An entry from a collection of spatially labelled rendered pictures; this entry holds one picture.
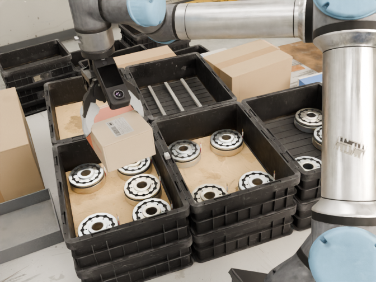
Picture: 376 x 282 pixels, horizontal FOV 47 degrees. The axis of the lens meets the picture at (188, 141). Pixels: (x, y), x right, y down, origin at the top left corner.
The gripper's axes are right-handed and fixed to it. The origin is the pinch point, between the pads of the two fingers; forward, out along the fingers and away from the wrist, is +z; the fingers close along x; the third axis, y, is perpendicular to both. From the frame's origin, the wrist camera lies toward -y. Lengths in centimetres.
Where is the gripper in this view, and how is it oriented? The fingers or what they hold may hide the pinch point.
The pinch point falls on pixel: (116, 128)
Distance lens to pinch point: 103.4
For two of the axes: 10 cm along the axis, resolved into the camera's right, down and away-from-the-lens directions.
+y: -4.9, -5.0, 7.2
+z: 0.7, 8.0, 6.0
